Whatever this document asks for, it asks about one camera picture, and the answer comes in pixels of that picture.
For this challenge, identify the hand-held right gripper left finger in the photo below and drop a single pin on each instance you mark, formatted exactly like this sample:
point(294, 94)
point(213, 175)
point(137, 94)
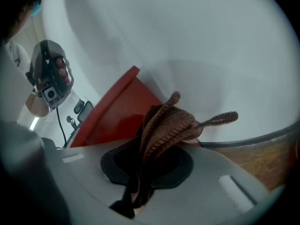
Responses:
point(89, 172)

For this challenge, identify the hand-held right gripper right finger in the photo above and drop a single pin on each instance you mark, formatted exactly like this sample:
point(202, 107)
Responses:
point(206, 184)

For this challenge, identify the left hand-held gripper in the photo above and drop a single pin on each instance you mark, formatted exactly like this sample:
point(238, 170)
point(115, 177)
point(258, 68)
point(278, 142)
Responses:
point(50, 94)

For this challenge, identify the red box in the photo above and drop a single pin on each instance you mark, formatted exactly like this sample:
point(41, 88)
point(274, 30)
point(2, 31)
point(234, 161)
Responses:
point(117, 118)

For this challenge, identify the brown knitted cloth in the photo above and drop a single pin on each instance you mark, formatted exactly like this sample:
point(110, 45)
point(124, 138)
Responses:
point(164, 130)

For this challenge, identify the person's left forearm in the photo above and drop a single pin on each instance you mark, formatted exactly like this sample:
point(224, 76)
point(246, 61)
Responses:
point(35, 107)

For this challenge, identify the person's left hand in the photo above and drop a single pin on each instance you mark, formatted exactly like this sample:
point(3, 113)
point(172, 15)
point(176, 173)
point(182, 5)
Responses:
point(62, 72)

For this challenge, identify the ceiling light panel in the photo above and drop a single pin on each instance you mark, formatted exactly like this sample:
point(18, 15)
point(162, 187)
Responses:
point(32, 123)

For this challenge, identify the person's white shirt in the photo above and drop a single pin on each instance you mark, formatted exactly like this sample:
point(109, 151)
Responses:
point(14, 83)

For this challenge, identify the black chest-mounted device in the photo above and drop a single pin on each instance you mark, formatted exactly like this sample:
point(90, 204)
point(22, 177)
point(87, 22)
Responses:
point(84, 111)

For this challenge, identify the blue face mask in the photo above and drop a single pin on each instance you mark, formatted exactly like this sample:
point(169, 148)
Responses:
point(36, 10)

